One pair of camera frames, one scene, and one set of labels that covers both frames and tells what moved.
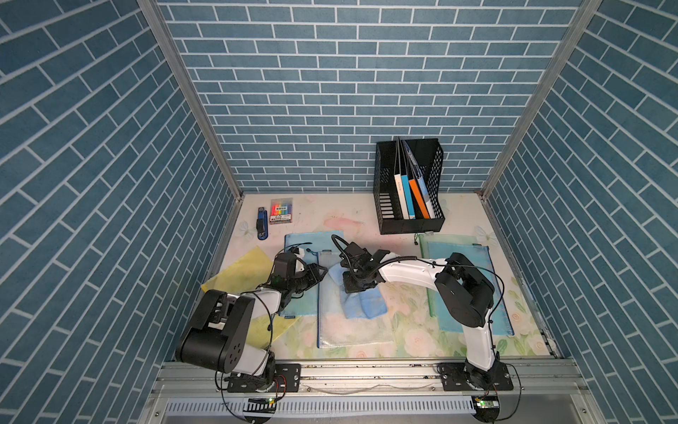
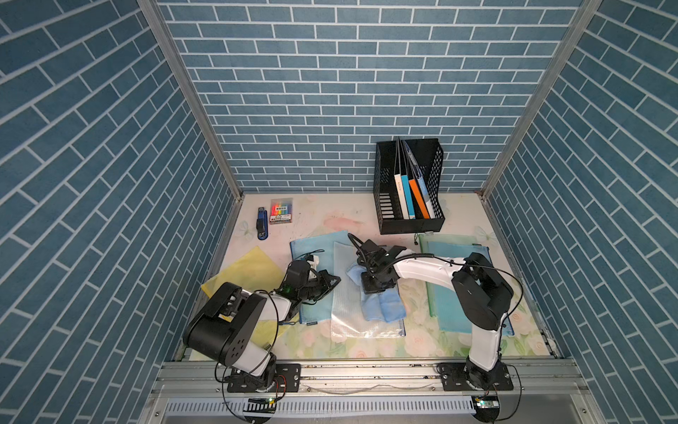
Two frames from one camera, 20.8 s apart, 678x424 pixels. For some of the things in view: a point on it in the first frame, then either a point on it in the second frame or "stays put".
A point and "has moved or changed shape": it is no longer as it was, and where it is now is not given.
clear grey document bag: (334, 329) has moved or changed shape
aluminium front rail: (548, 392) stays put
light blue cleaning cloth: (364, 305) -> (384, 306)
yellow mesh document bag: (251, 271) stays put
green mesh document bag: (440, 238) stays put
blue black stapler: (262, 223) stays put
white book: (402, 196) stays put
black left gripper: (312, 276) -> (322, 278)
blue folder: (422, 180) stays put
